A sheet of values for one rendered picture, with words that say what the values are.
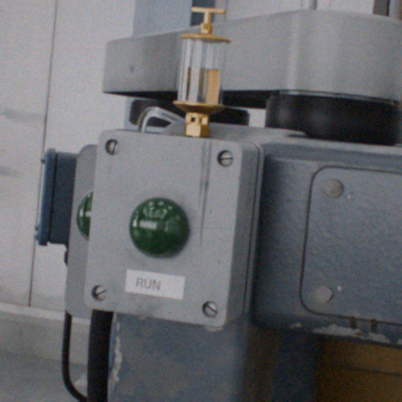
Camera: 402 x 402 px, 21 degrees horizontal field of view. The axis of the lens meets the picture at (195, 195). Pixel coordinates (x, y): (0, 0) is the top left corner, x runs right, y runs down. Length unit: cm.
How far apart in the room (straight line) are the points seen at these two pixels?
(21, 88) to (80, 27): 50
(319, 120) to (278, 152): 11
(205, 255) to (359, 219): 8
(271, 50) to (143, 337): 23
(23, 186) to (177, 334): 580
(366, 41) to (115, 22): 553
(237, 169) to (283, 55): 19
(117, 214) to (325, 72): 20
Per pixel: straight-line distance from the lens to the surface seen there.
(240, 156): 52
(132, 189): 54
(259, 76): 73
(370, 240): 56
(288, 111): 69
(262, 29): 74
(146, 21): 565
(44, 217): 104
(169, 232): 52
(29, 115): 637
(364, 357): 82
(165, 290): 54
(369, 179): 56
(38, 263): 636
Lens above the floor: 133
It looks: 3 degrees down
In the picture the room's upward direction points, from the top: 6 degrees clockwise
